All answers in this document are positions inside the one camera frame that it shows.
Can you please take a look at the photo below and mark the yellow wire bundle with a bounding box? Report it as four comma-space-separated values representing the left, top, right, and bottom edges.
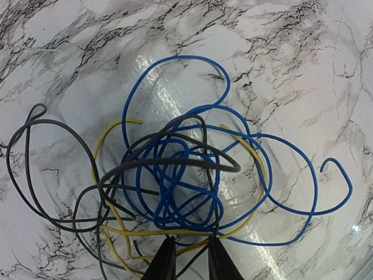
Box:
90, 118, 268, 278

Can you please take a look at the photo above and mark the blue wire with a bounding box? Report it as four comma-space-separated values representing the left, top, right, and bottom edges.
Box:
121, 55, 354, 247

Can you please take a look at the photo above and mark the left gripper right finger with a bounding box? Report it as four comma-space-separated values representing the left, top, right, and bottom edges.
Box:
208, 237, 244, 280

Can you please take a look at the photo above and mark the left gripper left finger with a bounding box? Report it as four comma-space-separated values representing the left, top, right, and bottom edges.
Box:
144, 237, 176, 280

